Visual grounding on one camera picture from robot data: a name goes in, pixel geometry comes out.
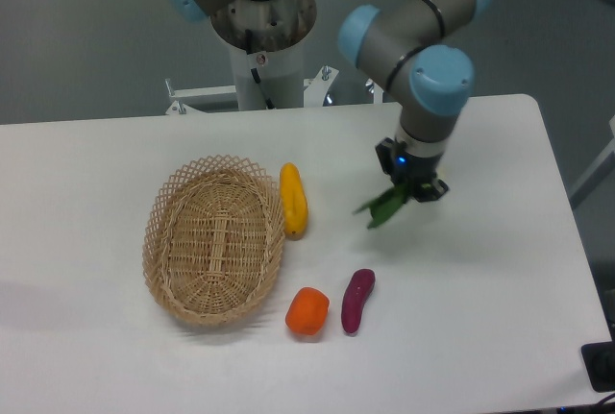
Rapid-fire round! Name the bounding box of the woven wicker basket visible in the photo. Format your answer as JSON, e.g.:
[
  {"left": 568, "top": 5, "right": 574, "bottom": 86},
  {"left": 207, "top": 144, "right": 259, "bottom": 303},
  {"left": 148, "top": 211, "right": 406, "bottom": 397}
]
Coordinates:
[{"left": 142, "top": 155, "right": 285, "bottom": 327}]

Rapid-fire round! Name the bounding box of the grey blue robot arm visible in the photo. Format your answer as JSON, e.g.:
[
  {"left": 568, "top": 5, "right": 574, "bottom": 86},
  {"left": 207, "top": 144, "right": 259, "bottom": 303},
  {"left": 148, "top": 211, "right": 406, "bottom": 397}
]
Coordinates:
[{"left": 169, "top": 0, "right": 491, "bottom": 202}]

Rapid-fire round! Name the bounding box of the black device at table edge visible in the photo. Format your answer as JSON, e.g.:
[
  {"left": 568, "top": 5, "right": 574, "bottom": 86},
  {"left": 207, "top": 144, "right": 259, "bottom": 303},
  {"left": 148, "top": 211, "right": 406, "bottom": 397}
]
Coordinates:
[{"left": 580, "top": 341, "right": 614, "bottom": 393}]

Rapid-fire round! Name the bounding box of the purple eggplant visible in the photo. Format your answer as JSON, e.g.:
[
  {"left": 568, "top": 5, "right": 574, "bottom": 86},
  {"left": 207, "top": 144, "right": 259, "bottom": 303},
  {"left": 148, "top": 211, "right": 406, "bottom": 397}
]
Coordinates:
[{"left": 340, "top": 269, "right": 376, "bottom": 335}]

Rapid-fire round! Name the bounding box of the orange bell pepper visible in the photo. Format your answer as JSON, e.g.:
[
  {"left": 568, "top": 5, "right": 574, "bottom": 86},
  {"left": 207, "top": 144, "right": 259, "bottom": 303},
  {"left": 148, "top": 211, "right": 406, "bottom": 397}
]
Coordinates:
[{"left": 285, "top": 287, "right": 330, "bottom": 336}]

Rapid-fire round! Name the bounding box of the green leafy vegetable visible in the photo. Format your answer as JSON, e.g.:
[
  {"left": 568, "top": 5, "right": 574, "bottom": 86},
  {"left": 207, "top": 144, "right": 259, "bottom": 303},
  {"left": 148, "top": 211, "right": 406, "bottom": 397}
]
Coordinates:
[{"left": 353, "top": 183, "right": 410, "bottom": 230}]

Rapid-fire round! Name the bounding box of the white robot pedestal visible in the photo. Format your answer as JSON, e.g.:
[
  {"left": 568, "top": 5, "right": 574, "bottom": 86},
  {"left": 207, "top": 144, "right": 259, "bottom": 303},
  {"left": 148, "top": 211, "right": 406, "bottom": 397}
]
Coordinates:
[{"left": 164, "top": 0, "right": 388, "bottom": 115}]

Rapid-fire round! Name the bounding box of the yellow pepper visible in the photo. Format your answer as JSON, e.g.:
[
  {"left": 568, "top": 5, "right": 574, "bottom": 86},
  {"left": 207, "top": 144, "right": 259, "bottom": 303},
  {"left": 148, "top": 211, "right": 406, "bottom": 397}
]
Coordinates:
[{"left": 280, "top": 162, "right": 308, "bottom": 239}]

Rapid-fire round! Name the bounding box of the white frame leg right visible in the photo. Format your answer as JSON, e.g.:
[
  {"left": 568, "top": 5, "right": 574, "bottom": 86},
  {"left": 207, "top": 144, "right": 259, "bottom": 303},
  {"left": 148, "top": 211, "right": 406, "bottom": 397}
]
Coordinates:
[{"left": 568, "top": 117, "right": 614, "bottom": 210}]

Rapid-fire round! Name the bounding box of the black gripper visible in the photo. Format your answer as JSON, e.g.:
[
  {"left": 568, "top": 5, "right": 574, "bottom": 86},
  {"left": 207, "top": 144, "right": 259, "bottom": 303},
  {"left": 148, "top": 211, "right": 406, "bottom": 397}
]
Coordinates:
[{"left": 375, "top": 137, "right": 449, "bottom": 203}]

